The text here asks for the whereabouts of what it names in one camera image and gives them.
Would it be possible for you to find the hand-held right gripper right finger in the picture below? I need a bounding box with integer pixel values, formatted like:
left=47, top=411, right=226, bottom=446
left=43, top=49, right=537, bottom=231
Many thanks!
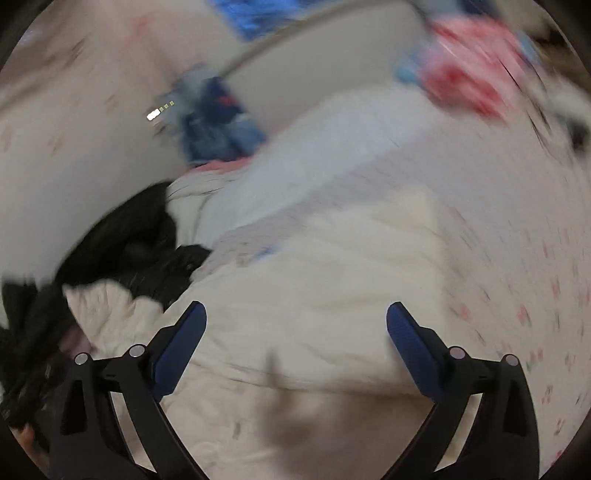
left=386, top=302, right=541, bottom=480

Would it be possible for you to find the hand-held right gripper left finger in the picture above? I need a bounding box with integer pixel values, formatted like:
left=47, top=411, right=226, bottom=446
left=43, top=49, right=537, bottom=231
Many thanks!
left=46, top=301, right=207, bottom=480

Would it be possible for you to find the white quilted duvet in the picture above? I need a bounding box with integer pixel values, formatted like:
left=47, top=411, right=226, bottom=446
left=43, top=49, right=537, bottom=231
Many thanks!
left=62, top=178, right=462, bottom=402

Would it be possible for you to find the pile of mixed clothes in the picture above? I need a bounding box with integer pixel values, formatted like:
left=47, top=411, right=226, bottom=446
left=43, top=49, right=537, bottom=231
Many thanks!
left=522, top=32, right=591, bottom=155

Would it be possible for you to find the black cloth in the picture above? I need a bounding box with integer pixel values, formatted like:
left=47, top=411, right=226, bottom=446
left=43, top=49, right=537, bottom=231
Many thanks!
left=0, top=182, right=213, bottom=430

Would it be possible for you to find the cherry print bed sheet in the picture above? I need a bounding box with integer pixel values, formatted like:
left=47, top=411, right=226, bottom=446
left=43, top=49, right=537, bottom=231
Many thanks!
left=111, top=138, right=591, bottom=480

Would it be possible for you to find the dark blue printed object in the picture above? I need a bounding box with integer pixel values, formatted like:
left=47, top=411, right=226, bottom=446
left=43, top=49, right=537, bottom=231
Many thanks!
left=178, top=74, right=269, bottom=164

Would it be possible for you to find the white blanket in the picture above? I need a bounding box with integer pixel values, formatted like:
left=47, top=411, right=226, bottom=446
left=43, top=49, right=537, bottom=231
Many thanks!
left=252, top=85, right=467, bottom=217

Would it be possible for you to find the light blue cloth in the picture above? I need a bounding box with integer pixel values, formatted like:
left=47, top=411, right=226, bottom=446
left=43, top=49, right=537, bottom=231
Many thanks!
left=394, top=51, right=430, bottom=86

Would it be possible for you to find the red patterned cloth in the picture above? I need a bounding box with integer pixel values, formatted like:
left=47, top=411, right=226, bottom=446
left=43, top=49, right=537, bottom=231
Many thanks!
left=416, top=16, right=525, bottom=118

